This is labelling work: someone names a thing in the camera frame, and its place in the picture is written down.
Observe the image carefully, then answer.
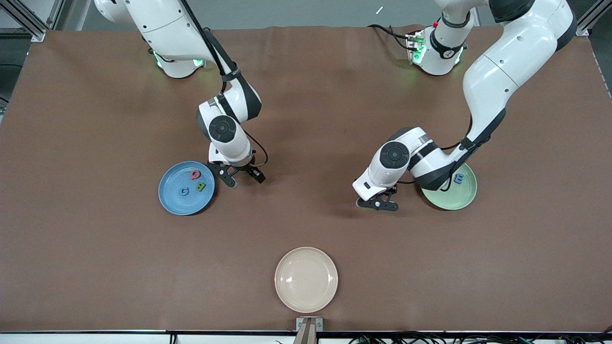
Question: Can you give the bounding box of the white table edge rail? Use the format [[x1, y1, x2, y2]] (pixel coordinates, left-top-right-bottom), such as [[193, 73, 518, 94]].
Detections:
[[0, 330, 612, 344]]

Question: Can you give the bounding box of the blue plate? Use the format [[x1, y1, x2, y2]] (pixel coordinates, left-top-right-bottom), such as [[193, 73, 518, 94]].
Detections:
[[158, 161, 216, 216]]

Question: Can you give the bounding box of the brown table cover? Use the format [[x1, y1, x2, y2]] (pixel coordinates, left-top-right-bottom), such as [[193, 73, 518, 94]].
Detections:
[[0, 24, 612, 333]]

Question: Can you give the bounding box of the green plate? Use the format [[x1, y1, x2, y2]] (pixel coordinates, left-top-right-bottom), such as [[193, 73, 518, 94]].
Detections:
[[421, 162, 478, 211]]

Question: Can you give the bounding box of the aluminium frame extrusion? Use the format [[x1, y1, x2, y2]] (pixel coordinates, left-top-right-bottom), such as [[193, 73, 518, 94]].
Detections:
[[0, 0, 65, 43], [575, 0, 612, 36]]

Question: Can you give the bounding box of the black base cable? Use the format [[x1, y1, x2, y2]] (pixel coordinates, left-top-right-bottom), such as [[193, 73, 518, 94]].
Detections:
[[367, 24, 416, 51]]

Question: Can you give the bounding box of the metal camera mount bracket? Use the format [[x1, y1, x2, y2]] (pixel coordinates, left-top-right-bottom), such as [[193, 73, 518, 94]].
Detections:
[[296, 317, 324, 344]]

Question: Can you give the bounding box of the beige plate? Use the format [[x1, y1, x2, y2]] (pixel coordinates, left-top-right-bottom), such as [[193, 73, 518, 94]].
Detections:
[[274, 247, 339, 313]]

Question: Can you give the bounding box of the black cable bundle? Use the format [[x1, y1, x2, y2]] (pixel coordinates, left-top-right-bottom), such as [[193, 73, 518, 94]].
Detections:
[[348, 331, 612, 344]]

